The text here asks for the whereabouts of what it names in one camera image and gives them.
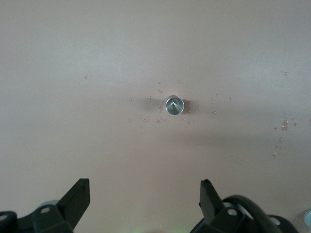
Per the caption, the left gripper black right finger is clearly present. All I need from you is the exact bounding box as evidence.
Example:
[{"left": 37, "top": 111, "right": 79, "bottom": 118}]
[{"left": 199, "top": 179, "right": 225, "bottom": 224}]

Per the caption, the brown table cover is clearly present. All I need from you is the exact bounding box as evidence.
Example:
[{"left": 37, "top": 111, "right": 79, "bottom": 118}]
[{"left": 0, "top": 0, "right": 311, "bottom": 233}]

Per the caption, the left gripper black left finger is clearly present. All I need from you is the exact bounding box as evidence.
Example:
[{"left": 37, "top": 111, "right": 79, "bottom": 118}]
[{"left": 57, "top": 178, "right": 91, "bottom": 229}]

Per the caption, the small clear glass cup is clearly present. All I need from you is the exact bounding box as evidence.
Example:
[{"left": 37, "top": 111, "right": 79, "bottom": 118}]
[{"left": 165, "top": 95, "right": 185, "bottom": 115}]

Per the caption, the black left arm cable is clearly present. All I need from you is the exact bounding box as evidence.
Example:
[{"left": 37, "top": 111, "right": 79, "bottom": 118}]
[{"left": 222, "top": 195, "right": 284, "bottom": 233}]

